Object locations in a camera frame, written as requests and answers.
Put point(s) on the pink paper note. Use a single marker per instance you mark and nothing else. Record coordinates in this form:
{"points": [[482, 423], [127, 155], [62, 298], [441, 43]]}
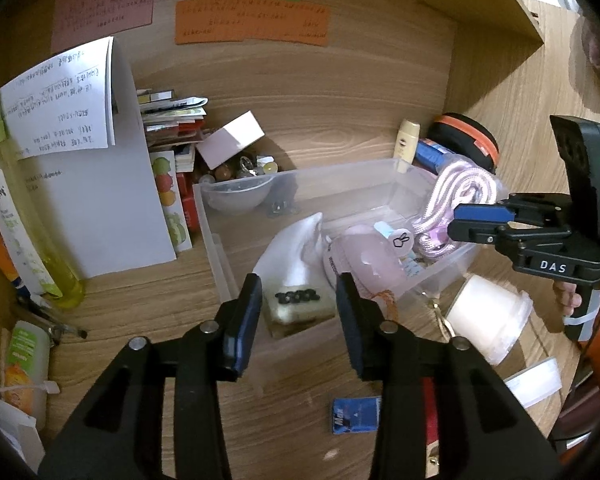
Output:
{"points": [[102, 10]]}

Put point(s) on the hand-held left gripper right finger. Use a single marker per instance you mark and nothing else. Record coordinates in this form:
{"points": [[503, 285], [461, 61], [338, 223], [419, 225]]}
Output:
{"points": [[352, 325]]}

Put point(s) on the fruit print card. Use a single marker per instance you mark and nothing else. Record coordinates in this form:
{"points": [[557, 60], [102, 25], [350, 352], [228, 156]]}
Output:
{"points": [[172, 210]]}

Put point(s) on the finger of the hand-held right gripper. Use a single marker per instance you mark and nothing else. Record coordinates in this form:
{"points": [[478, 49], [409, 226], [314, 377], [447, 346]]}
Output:
{"points": [[480, 212], [475, 234]]}

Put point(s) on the pink round case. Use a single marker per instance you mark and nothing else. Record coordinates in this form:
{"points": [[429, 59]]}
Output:
{"points": [[365, 265]]}

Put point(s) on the orange paper note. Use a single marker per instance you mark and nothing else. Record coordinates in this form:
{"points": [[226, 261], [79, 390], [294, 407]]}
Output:
{"points": [[252, 22]]}

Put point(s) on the white plastic container lid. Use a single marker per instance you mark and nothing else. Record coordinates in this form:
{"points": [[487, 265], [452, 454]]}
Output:
{"points": [[535, 382]]}

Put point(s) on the stack of booklets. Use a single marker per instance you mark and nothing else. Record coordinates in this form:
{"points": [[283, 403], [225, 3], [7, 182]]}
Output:
{"points": [[167, 110]]}

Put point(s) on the black and orange round case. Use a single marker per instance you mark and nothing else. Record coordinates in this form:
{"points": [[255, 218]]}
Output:
{"points": [[472, 135]]}

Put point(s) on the white printed cardboard box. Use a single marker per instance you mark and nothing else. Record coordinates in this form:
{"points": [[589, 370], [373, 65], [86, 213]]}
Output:
{"points": [[5, 435]]}

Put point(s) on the blue packet with barcode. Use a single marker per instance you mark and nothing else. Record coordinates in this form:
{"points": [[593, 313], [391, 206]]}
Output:
{"points": [[355, 415]]}

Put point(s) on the person's right hand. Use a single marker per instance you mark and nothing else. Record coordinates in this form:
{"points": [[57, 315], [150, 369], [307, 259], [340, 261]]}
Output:
{"points": [[569, 299]]}

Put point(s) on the red small box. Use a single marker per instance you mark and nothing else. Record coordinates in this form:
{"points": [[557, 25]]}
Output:
{"points": [[186, 195]]}

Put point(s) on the blue fabric pouch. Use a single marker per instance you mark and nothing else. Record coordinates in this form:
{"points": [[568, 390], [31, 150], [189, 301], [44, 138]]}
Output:
{"points": [[429, 155]]}

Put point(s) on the clear plastic bowl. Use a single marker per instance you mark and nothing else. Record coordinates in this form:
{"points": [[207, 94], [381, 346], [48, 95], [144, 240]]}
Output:
{"points": [[235, 197]]}

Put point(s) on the wooden desktop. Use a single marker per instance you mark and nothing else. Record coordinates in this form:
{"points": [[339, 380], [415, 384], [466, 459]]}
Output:
{"points": [[145, 300]]}

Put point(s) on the white pad with black beads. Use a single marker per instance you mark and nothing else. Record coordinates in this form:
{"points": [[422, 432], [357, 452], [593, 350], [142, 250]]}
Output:
{"points": [[300, 307]]}

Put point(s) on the large white paper sheet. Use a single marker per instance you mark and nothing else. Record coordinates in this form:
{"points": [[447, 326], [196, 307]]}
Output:
{"points": [[120, 200]]}

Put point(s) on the light blue bunny sticker item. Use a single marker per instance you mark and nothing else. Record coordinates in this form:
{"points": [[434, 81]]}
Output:
{"points": [[392, 236]]}

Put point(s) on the clear plastic drawer bin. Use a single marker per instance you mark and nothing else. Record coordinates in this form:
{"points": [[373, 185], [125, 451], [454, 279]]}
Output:
{"points": [[360, 195]]}

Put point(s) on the white cloth pouch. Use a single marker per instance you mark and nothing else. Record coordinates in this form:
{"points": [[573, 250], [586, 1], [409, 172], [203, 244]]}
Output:
{"points": [[290, 255]]}

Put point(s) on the yellow spray bottle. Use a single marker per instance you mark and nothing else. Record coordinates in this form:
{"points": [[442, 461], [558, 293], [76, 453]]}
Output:
{"points": [[35, 260]]}

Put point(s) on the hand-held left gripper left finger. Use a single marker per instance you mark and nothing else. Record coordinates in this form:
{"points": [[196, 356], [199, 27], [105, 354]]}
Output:
{"points": [[242, 325]]}

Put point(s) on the pile of bead trinkets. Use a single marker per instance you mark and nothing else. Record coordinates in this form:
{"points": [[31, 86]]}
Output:
{"points": [[240, 167]]}

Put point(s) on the green and orange tube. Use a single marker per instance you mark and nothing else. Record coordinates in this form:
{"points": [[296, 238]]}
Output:
{"points": [[25, 360]]}

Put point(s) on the white round plastic container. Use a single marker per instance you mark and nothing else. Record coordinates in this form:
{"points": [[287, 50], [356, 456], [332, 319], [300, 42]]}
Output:
{"points": [[490, 315]]}

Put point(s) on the white and green tube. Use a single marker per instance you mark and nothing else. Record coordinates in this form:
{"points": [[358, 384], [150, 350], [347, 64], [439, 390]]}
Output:
{"points": [[15, 240]]}

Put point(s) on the handwritten folded paper note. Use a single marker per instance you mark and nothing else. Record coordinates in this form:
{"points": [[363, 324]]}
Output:
{"points": [[60, 100]]}

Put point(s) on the small white box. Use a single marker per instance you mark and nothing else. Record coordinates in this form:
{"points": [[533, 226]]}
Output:
{"points": [[230, 140]]}

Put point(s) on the small beige bottle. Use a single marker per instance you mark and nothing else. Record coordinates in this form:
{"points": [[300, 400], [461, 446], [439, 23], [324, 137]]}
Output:
{"points": [[407, 145]]}

